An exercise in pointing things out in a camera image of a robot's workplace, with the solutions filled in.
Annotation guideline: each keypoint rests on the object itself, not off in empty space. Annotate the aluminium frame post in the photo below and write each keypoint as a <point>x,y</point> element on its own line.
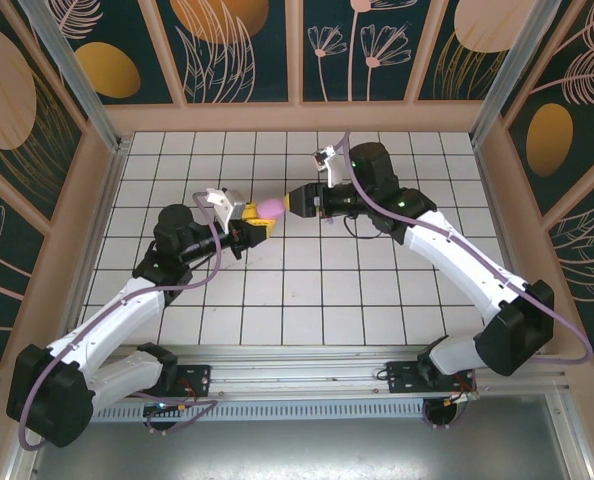
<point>72,75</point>
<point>512,75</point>

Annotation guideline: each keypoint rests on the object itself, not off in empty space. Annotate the grey metal base sheet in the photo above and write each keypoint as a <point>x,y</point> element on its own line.
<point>302,450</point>

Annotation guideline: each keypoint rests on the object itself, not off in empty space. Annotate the lilac earbud charging case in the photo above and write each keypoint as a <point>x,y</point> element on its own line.
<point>271,208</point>

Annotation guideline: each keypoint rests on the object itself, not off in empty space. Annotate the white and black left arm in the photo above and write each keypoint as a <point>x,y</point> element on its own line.
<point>117,310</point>

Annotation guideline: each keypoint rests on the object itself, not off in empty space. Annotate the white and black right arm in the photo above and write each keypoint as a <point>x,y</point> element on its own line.
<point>452,255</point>

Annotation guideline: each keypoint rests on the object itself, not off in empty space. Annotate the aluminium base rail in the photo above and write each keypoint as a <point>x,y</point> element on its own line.
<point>302,375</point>

